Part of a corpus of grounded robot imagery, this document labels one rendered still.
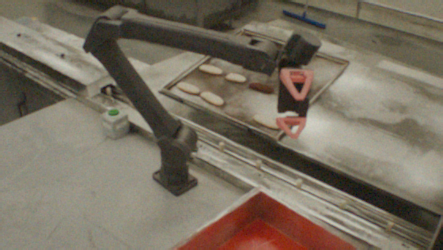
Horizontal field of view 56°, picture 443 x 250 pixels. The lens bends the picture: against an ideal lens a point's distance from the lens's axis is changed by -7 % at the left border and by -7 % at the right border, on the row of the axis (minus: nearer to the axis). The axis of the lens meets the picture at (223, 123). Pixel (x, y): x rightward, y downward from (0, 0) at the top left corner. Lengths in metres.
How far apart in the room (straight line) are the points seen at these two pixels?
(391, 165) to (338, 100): 0.33
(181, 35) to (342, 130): 0.62
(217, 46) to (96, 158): 0.62
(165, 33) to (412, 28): 4.09
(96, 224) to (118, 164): 0.26
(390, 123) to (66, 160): 1.04
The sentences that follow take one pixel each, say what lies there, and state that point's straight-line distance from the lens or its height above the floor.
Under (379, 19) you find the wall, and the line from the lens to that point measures 5.06.
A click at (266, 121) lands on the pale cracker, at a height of 0.91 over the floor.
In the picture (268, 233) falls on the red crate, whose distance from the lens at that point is 1.16.
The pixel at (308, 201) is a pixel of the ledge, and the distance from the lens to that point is 1.21.
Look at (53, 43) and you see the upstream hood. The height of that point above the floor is 0.92.
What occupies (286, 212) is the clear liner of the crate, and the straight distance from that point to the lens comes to 1.11.
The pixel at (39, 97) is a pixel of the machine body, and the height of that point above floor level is 0.71.
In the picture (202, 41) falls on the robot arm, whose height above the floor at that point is 1.28.
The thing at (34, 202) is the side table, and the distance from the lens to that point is 1.35.
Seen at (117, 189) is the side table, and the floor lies 0.82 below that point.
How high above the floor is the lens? 1.67
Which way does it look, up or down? 33 degrees down
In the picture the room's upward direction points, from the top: straight up
